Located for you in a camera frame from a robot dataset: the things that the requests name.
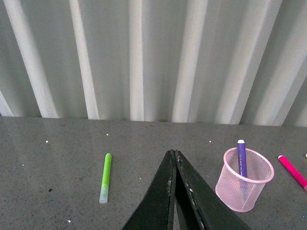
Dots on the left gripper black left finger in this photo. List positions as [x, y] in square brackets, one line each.
[156, 210]

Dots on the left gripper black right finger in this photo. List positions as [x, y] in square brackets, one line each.
[198, 206]

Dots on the purple highlighter pen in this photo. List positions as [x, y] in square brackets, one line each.
[242, 165]

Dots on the pink highlighter pen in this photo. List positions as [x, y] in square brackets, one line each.
[293, 171]

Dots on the pink mesh pen cup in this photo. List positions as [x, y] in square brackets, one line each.
[240, 193]

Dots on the green highlighter pen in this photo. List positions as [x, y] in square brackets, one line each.
[105, 179]

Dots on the white pleated curtain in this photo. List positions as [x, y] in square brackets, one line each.
[211, 61]

